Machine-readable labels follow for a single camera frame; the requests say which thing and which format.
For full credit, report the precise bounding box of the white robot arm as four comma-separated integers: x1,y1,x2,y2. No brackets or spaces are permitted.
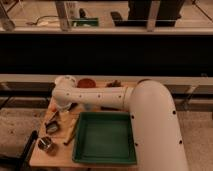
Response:
52,75,189,171

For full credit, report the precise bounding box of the small metal cup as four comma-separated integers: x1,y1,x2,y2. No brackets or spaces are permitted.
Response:
38,136,53,153

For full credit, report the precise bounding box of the green plastic tray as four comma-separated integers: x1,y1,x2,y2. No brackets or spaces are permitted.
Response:
72,112,137,165

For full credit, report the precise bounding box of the red bowl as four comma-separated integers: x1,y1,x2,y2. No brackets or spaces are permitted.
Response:
77,78,96,88

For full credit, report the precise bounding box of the wooden table board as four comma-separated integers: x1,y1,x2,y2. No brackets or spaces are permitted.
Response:
29,79,141,170

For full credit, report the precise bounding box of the blue plastic cup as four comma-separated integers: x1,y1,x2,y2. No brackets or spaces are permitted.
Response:
84,104,92,111

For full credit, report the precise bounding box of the white lidded cup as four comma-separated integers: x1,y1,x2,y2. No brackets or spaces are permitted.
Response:
54,76,68,85

